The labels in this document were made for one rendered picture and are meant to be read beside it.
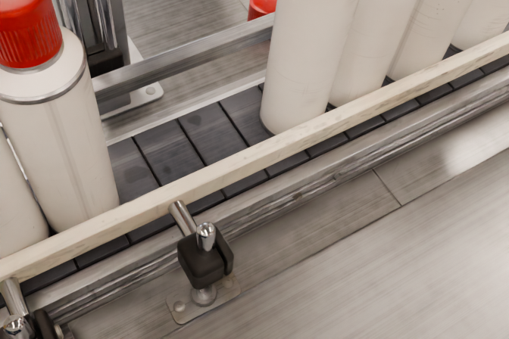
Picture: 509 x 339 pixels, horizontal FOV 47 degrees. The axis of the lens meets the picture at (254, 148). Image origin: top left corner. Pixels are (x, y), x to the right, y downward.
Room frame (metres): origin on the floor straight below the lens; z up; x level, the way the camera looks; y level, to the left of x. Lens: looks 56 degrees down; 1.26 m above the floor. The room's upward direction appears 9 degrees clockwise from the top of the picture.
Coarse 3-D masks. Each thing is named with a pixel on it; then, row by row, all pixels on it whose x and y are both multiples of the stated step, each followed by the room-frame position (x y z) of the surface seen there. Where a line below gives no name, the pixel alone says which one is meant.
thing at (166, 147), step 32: (256, 96) 0.31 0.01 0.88; (160, 128) 0.26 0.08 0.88; (192, 128) 0.27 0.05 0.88; (224, 128) 0.27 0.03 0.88; (256, 128) 0.27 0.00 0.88; (352, 128) 0.29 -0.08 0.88; (128, 160) 0.23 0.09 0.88; (160, 160) 0.23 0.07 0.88; (192, 160) 0.24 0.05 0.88; (288, 160) 0.25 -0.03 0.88; (128, 192) 0.20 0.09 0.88; (224, 192) 0.21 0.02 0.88; (160, 224) 0.18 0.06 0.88; (96, 256) 0.15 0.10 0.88; (32, 288) 0.12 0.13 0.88
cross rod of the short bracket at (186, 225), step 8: (168, 208) 0.18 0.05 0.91; (176, 208) 0.18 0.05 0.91; (184, 208) 0.18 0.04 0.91; (176, 216) 0.17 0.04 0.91; (184, 216) 0.17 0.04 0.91; (176, 224) 0.17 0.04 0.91; (184, 224) 0.17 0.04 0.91; (192, 224) 0.17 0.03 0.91; (184, 232) 0.16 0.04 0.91; (192, 232) 0.16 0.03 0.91
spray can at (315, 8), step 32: (288, 0) 0.27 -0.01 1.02; (320, 0) 0.26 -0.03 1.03; (352, 0) 0.27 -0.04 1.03; (288, 32) 0.27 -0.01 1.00; (320, 32) 0.27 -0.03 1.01; (288, 64) 0.27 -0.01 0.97; (320, 64) 0.27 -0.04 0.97; (288, 96) 0.27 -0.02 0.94; (320, 96) 0.27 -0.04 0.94; (288, 128) 0.27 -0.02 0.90
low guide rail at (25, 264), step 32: (448, 64) 0.34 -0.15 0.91; (480, 64) 0.36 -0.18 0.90; (384, 96) 0.30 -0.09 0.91; (416, 96) 0.32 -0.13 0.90; (320, 128) 0.26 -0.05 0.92; (224, 160) 0.22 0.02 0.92; (256, 160) 0.22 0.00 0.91; (160, 192) 0.18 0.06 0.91; (192, 192) 0.19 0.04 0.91; (96, 224) 0.16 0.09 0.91; (128, 224) 0.16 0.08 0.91; (32, 256) 0.13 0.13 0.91; (64, 256) 0.13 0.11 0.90
